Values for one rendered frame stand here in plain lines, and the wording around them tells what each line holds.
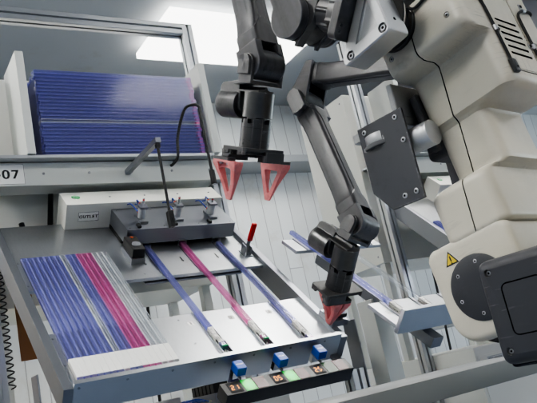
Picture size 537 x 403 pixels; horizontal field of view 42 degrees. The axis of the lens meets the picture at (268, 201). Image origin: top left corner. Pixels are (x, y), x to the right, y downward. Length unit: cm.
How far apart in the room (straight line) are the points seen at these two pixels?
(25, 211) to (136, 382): 86
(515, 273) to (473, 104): 32
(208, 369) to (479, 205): 73
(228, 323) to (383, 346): 47
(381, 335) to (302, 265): 410
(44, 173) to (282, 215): 416
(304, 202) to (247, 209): 60
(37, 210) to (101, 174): 23
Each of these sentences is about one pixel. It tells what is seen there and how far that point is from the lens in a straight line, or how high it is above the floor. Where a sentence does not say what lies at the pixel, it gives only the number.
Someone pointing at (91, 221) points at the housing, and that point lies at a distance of 205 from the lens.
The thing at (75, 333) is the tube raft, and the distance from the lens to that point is 160.
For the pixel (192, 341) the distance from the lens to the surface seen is 163.
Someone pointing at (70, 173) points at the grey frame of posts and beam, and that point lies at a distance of 209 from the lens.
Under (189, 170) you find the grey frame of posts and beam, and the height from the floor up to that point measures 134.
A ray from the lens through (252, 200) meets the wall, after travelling 595.
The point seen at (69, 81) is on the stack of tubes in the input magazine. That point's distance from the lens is 218.
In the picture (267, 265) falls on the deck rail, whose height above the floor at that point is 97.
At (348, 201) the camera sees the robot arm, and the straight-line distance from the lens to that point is 155.
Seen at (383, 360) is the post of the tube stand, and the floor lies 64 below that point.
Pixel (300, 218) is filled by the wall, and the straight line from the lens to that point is 616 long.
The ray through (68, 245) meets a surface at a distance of 196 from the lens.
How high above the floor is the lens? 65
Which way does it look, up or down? 14 degrees up
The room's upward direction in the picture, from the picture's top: 12 degrees counter-clockwise
